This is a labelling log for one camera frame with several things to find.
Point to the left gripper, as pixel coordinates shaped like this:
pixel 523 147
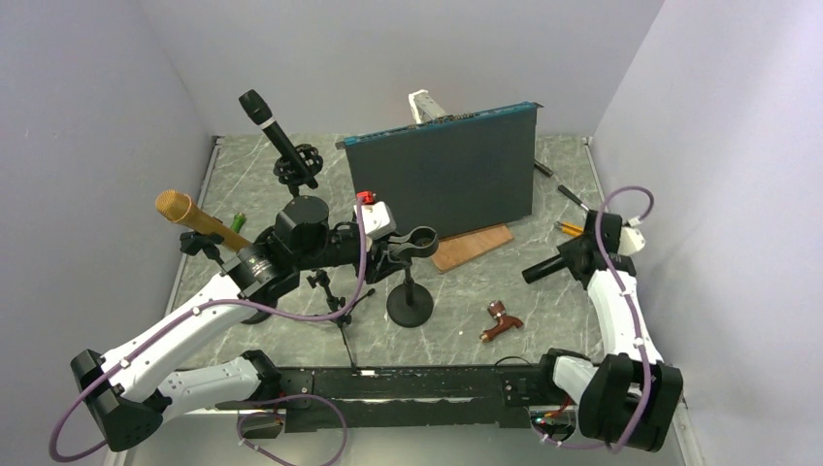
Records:
pixel 383 263

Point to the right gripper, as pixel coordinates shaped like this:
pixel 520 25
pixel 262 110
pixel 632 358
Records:
pixel 567 250

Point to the black round base clip stand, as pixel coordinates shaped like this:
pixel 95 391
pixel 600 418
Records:
pixel 410 304

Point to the black tripod shock mount stand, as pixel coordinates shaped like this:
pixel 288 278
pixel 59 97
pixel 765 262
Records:
pixel 321 278

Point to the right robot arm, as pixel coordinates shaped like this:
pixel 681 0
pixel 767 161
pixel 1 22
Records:
pixel 632 387

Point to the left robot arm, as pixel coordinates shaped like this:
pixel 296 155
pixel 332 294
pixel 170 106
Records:
pixel 132 390

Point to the gold microphone black stand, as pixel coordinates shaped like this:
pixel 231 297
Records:
pixel 206 244

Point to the black microphone white band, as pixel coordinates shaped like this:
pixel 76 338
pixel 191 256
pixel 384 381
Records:
pixel 261 115

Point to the yellow utility knife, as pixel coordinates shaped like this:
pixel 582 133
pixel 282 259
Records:
pixel 568 228

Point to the small black hammer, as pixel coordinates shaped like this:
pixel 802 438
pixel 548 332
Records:
pixel 572 197

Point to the wooden board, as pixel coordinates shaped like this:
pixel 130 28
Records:
pixel 461 249

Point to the dark grey upright board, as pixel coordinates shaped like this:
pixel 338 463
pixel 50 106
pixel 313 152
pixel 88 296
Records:
pixel 456 174

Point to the green marker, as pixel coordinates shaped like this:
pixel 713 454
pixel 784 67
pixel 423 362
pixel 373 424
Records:
pixel 238 222

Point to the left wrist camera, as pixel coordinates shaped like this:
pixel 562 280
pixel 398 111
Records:
pixel 378 219

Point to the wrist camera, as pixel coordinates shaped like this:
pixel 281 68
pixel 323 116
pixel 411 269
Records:
pixel 378 219
pixel 631 239

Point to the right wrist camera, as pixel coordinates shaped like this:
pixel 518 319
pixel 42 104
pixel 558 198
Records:
pixel 631 239

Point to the black screwdriver handle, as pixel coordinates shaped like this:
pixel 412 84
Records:
pixel 546 171

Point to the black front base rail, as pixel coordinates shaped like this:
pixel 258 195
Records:
pixel 411 396

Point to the white bracket behind board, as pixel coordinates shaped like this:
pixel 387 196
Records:
pixel 424 108

